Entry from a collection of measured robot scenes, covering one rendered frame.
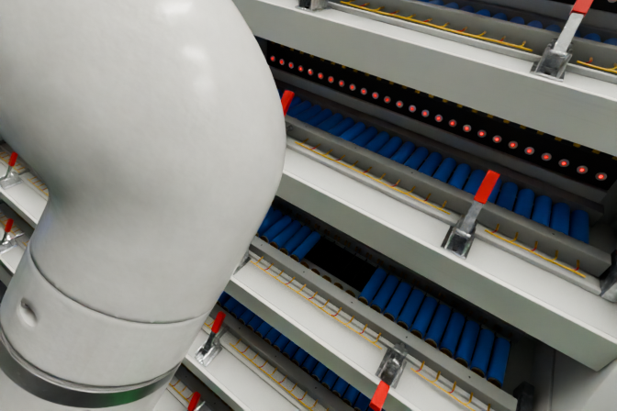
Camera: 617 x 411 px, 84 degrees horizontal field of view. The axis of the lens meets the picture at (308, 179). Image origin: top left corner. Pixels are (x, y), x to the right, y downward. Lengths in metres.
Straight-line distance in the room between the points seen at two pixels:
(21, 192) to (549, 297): 1.08
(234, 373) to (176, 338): 0.50
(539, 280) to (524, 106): 0.18
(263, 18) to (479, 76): 0.27
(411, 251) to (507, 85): 0.20
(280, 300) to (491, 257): 0.29
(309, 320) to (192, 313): 0.36
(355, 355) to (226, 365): 0.26
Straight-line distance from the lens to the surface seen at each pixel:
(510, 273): 0.42
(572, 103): 0.39
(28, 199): 1.08
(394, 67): 0.41
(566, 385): 0.51
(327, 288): 0.52
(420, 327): 0.53
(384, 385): 0.46
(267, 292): 0.54
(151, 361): 0.18
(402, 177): 0.46
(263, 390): 0.67
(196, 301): 0.17
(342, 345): 0.51
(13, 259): 1.21
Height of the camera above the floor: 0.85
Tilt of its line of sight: 18 degrees down
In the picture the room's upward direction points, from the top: 19 degrees clockwise
